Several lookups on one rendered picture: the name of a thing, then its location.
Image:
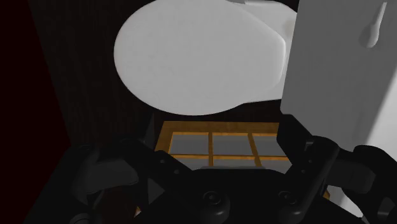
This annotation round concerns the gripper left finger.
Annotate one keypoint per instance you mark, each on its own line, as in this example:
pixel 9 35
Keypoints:
pixel 124 161

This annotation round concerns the wooden framed window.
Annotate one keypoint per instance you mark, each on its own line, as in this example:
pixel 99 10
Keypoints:
pixel 217 127

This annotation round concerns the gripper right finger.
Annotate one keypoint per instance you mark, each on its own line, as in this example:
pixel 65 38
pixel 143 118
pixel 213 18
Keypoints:
pixel 322 161

